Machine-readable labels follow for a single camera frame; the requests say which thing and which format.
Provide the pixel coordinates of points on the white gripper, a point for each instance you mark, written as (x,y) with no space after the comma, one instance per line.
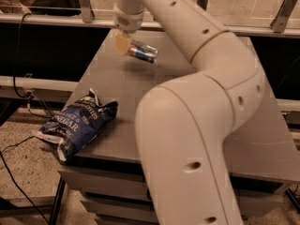
(128,22)

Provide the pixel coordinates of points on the silver blue redbull can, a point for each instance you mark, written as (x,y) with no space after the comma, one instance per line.
(142,51)

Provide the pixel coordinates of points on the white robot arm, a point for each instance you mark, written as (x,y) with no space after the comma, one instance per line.
(181,124)

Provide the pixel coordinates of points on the person in background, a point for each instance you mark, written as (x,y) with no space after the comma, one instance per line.
(42,7)

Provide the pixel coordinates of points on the blue vinegar chips bag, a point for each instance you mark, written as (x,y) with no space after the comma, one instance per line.
(77,125)

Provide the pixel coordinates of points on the grey drawer cabinet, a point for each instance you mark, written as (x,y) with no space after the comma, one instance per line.
(260,156)

